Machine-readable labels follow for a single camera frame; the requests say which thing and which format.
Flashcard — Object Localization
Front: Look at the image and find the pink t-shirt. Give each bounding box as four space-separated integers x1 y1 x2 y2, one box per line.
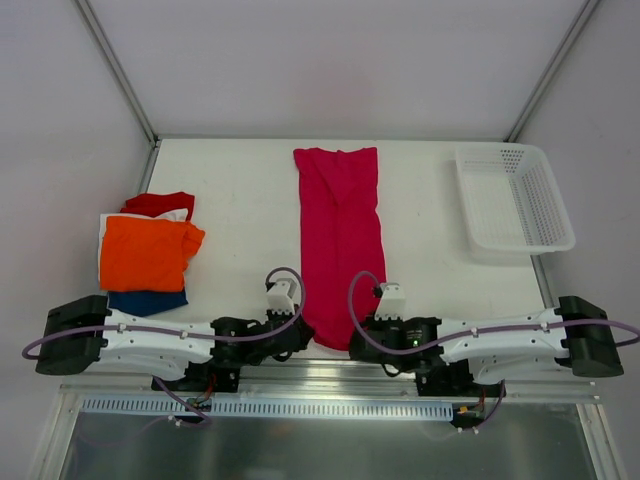
293 147 386 351

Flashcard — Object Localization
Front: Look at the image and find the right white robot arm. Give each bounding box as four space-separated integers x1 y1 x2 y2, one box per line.
349 296 624 396

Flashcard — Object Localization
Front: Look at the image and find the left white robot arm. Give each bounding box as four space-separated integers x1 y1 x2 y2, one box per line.
23 295 314 390

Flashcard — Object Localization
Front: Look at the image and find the blue folded t-shirt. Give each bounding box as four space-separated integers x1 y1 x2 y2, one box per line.
108 290 188 317

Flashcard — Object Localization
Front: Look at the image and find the white plastic mesh basket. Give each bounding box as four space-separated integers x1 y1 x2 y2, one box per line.
455 142 576 260

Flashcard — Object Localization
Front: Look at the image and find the white folded t-shirt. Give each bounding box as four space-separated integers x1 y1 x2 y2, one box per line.
97 208 188 269

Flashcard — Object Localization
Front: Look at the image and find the orange folded t-shirt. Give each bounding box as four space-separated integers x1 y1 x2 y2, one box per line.
98 215 205 293

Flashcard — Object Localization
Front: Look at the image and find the red folded t-shirt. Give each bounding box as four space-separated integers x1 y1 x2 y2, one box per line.
120 192 195 220

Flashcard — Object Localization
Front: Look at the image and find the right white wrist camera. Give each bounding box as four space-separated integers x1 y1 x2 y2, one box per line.
374 282 406 321

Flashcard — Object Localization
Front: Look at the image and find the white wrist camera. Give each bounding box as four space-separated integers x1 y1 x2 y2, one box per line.
266 279 297 315
374 282 406 321

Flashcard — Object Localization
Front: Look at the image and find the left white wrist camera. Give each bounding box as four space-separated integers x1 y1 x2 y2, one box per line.
266 279 297 315

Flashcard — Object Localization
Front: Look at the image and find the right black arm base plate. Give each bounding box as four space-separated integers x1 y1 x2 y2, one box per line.
415 360 501 398

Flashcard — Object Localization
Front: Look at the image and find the aluminium mounting rail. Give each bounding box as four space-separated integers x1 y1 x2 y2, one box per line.
60 359 602 404

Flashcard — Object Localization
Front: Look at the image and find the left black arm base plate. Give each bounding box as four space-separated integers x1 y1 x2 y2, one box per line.
163 364 241 393

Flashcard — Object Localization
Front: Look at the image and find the white slotted cable duct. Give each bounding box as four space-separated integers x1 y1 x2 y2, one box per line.
79 395 454 422

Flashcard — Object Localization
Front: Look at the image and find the right aluminium frame post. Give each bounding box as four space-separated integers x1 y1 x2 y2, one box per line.
503 0 602 143

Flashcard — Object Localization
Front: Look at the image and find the aluminium frame post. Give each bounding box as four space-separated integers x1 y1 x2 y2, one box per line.
72 0 158 146
503 0 602 143

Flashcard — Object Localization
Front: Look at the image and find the left aluminium frame post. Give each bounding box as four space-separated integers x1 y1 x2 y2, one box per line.
72 0 158 146

